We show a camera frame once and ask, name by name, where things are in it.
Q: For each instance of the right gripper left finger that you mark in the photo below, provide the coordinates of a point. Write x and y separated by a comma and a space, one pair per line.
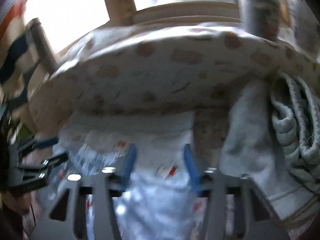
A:
66, 217

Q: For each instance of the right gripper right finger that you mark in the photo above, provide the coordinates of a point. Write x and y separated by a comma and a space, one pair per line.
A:
236, 208

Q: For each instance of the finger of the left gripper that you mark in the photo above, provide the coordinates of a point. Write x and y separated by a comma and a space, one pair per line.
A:
31, 143
43, 169

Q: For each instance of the light blue Hello Kitty pants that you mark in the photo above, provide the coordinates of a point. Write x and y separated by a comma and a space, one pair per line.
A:
152, 169

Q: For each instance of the right hand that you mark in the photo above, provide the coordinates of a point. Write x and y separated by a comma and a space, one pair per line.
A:
20, 205

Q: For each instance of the striped hanging towel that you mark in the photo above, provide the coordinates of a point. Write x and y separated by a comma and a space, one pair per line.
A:
18, 52

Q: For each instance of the grey crumpled sweater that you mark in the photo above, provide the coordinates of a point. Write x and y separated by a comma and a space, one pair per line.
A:
251, 148

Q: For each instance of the bear print headboard cushion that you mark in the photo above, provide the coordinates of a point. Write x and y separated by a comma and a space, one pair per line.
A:
150, 68

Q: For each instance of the grey lidded jar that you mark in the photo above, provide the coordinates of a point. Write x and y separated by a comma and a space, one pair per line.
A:
260, 18

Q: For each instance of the metal cylinder post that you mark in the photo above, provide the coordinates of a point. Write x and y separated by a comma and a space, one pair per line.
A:
43, 47

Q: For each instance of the wooden window frame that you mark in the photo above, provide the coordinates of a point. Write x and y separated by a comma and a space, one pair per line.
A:
78, 17

